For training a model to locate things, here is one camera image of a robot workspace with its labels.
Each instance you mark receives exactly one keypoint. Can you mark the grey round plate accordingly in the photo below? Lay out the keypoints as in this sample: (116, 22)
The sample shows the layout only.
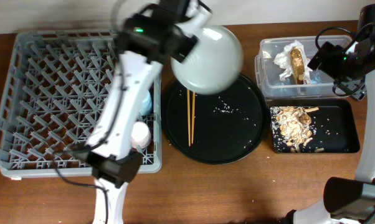
(213, 64)

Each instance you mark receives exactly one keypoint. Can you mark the clear plastic bin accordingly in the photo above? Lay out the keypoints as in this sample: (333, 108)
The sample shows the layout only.
(267, 73)

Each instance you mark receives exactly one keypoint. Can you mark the food scraps pile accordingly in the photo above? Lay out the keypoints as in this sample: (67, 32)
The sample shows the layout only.
(293, 129)

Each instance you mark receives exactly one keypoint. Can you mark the grey dishwasher rack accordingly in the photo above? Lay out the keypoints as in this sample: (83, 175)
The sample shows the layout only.
(55, 90)

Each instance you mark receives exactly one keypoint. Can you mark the pink plastic cup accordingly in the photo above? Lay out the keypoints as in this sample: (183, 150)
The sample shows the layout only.
(140, 135)

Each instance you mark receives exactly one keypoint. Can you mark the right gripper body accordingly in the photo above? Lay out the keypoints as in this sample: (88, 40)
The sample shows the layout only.
(337, 66)

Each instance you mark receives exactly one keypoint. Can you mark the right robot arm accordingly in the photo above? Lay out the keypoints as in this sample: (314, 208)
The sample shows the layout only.
(344, 200)

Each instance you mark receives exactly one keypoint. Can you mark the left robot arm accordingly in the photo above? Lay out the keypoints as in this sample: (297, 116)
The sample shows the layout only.
(143, 44)

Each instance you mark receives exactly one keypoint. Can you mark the round black tray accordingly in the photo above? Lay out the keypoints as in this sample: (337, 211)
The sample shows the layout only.
(228, 125)

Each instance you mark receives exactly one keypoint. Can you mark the brown bread piece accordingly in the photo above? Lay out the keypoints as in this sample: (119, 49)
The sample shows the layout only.
(298, 67)

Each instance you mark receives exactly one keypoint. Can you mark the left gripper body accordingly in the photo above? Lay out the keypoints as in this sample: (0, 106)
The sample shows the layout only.
(185, 47)

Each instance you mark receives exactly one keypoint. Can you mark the crumpled white paper wrapper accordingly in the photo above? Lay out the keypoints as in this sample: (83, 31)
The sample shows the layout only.
(283, 61)

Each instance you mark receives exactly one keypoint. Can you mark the blue plastic cup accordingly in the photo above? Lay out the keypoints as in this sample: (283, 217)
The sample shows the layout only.
(146, 104)

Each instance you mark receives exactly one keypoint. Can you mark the wooden chopstick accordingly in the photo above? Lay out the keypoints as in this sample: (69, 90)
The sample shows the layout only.
(193, 116)
(188, 118)

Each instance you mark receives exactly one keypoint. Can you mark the black rectangular tray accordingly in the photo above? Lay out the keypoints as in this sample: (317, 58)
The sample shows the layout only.
(336, 130)

